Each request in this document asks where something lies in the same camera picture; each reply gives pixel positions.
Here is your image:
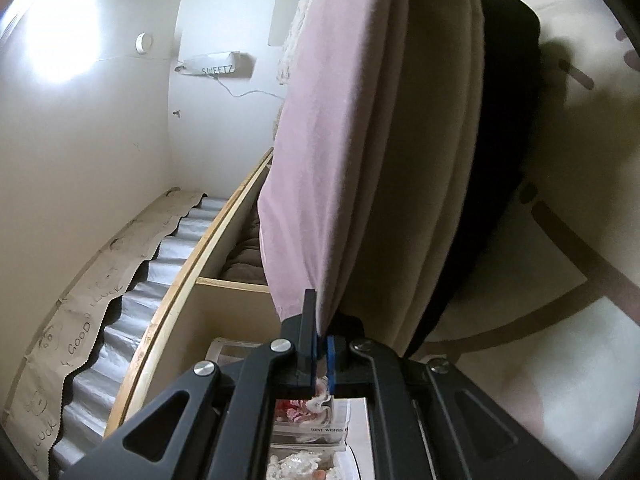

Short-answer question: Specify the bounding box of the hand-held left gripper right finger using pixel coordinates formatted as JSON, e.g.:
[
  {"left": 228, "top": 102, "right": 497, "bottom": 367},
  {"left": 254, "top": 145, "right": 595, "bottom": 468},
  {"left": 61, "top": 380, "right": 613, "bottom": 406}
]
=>
[{"left": 326, "top": 315, "right": 578, "bottom": 480}]

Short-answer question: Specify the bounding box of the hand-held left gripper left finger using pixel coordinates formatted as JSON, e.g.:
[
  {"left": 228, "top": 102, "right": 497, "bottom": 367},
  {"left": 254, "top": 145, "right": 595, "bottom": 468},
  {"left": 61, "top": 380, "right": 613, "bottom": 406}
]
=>
[{"left": 101, "top": 288, "right": 319, "bottom": 480}]

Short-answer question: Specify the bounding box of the pink garment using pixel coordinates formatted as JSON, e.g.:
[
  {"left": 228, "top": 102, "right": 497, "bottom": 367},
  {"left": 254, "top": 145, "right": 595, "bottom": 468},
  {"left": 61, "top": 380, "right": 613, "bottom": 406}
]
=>
[{"left": 257, "top": 0, "right": 487, "bottom": 361}]

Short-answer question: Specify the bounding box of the clear box with printed card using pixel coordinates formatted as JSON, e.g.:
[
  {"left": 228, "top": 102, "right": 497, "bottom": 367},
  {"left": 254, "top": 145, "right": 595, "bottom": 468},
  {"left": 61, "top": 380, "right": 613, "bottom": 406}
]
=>
[{"left": 206, "top": 336, "right": 352, "bottom": 451}]

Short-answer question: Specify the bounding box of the wooden shelf unit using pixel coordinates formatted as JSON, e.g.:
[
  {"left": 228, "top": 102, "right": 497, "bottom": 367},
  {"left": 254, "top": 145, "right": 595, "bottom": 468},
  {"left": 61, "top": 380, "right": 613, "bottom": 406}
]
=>
[{"left": 106, "top": 147, "right": 373, "bottom": 480}]

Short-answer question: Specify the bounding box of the clear box of white flowers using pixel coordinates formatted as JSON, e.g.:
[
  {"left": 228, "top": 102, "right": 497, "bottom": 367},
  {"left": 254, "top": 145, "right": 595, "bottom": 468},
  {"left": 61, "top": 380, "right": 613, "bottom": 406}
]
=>
[{"left": 265, "top": 447, "right": 362, "bottom": 480}]

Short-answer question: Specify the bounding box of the brown folded cloth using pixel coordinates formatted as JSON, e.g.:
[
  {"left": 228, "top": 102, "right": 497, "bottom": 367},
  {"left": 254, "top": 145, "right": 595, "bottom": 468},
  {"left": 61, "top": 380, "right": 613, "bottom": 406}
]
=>
[{"left": 219, "top": 207, "right": 272, "bottom": 287}]

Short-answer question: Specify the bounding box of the brown paper banner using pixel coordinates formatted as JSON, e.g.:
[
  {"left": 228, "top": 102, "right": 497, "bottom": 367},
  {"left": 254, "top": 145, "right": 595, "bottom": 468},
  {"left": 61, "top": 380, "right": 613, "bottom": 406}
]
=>
[{"left": 4, "top": 187, "right": 209, "bottom": 480}]

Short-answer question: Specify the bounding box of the cream rug with brown lines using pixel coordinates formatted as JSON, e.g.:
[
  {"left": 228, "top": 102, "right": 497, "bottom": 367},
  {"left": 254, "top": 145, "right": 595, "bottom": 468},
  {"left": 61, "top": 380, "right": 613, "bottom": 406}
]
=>
[{"left": 425, "top": 0, "right": 640, "bottom": 463}]

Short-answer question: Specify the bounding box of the black garment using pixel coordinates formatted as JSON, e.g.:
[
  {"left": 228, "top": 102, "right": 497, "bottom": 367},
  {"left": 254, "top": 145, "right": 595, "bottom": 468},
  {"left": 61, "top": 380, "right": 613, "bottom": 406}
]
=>
[{"left": 407, "top": 0, "right": 544, "bottom": 359}]

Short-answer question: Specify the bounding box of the white lettered light box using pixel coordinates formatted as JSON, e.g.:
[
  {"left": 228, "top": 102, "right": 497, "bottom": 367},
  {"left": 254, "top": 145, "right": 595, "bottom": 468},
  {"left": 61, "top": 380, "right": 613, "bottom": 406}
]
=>
[{"left": 174, "top": 51, "right": 256, "bottom": 80}]

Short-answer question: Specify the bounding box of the white knit cloth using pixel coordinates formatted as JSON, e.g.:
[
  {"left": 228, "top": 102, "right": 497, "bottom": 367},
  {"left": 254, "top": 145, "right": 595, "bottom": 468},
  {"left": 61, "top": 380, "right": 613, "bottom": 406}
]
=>
[{"left": 276, "top": 0, "right": 347, "bottom": 87}]

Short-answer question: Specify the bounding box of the white cable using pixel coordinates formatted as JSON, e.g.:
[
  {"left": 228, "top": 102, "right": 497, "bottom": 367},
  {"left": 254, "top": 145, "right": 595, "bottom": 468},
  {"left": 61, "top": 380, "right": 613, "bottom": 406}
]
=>
[{"left": 214, "top": 76, "right": 287, "bottom": 101}]

